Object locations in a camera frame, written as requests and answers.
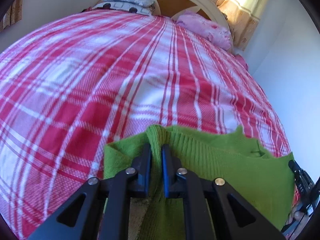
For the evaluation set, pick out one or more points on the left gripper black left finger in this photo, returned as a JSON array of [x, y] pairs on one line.
[[100, 209]]

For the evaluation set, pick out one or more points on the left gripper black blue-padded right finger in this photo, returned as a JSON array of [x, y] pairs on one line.
[[213, 209]]

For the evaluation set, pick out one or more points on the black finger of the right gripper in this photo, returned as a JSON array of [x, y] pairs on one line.
[[296, 169]]

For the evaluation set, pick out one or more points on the green orange striped knit sweater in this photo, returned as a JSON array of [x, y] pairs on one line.
[[265, 181]]

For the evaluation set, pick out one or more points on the person's right hand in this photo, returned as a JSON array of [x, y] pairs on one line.
[[299, 217]]

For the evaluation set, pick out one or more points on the red white plaid bedspread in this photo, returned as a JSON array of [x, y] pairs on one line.
[[77, 84]]

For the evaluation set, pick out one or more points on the pink floral pillow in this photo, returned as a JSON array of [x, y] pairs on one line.
[[210, 30]]

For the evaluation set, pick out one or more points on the white black patterned pillow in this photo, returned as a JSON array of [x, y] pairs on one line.
[[141, 7]]

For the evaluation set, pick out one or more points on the yellow curtain behind headboard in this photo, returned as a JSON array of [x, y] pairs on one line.
[[237, 5]]

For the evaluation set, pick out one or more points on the yellow curtain at side window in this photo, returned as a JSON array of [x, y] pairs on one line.
[[13, 15]]

